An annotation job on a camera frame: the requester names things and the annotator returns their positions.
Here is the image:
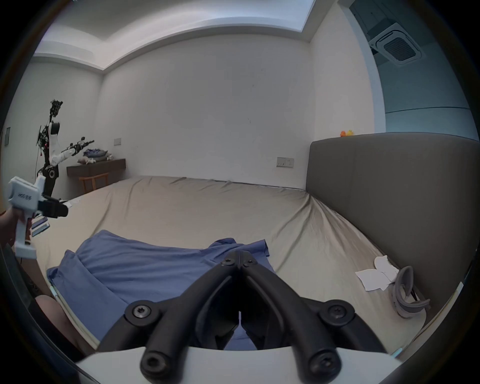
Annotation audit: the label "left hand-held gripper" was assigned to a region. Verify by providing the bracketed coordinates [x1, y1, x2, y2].
[7, 175, 69, 259]

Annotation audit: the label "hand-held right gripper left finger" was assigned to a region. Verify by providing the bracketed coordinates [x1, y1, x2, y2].
[98, 250, 241, 376]

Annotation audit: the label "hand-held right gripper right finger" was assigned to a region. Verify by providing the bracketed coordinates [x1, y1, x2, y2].
[240, 250, 387, 378]

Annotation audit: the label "person's left hand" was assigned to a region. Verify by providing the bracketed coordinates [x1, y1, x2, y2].
[0, 208, 33, 248]

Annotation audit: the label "blue shirt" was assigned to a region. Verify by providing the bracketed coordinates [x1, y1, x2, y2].
[47, 229, 278, 352]

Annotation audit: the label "wooden chair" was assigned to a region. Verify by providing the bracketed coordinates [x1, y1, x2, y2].
[79, 172, 110, 195]

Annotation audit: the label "white and black robot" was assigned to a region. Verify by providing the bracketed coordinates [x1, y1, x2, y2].
[35, 98, 95, 203]

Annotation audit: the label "dark wooden table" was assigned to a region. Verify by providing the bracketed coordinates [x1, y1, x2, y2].
[67, 149, 127, 179]

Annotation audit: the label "white paper sheet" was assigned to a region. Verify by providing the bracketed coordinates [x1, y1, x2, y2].
[355, 255, 400, 292]

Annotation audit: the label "person's legs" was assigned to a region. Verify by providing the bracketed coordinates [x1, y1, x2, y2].
[20, 259, 97, 363]

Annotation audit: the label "grey hand controller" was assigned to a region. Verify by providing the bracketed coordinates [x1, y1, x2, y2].
[390, 265, 432, 319]

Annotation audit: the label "bed with beige sheet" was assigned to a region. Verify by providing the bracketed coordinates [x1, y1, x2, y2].
[32, 175, 444, 361]

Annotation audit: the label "grey padded headboard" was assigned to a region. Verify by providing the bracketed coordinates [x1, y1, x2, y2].
[305, 132, 480, 313]

